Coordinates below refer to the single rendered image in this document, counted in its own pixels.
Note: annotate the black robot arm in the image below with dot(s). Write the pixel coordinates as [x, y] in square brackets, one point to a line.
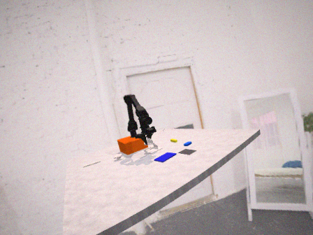
[142, 114]

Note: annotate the small blue flat block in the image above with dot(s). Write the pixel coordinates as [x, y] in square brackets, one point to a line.
[187, 143]

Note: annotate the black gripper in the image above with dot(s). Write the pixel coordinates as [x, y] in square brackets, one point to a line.
[142, 135]

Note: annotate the blue flat rectangular block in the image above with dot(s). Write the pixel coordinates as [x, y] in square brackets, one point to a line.
[165, 157]

